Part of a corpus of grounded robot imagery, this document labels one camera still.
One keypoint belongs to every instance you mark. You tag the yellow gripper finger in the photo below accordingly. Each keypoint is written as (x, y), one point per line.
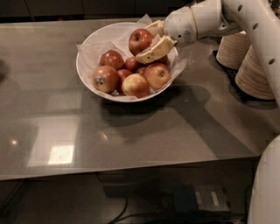
(156, 28)
(160, 47)

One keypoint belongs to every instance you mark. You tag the red apple bottom middle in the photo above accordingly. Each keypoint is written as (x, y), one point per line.
(123, 74)

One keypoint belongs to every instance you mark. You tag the black mat under plates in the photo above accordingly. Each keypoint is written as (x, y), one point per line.
(244, 97)

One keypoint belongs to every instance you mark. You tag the small red apple centre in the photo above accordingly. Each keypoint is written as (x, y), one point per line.
(132, 64)

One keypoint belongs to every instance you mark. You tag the dark red apple back left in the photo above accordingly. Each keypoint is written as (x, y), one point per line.
(112, 58)

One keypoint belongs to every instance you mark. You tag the white bowl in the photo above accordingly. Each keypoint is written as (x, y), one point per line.
(87, 78)

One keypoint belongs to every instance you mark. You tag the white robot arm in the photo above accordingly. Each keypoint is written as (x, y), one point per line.
(220, 18)

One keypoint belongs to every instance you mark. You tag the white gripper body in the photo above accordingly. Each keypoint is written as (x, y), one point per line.
(178, 25)

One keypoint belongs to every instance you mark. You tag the red apple front left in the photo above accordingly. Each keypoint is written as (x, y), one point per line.
(105, 79)

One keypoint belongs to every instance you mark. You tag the dark red apple back right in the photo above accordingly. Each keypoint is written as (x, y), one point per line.
(163, 60)

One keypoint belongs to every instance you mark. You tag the red yellow apple right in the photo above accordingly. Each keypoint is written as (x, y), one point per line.
(157, 75)

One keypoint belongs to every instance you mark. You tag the red apple with sticker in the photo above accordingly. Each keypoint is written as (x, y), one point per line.
(139, 40)

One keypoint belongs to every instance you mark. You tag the yellow red apple front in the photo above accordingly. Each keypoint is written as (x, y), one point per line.
(135, 85)

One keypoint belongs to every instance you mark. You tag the dark box with labels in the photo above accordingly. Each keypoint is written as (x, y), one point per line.
(201, 198)

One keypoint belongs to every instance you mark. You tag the dark red apple low centre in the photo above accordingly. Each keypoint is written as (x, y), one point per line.
(141, 70)

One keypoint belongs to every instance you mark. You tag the dark red apple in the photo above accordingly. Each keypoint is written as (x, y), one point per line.
(163, 60)
(112, 58)

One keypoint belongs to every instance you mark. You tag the paper plate stack back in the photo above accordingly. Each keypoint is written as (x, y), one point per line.
(233, 49)

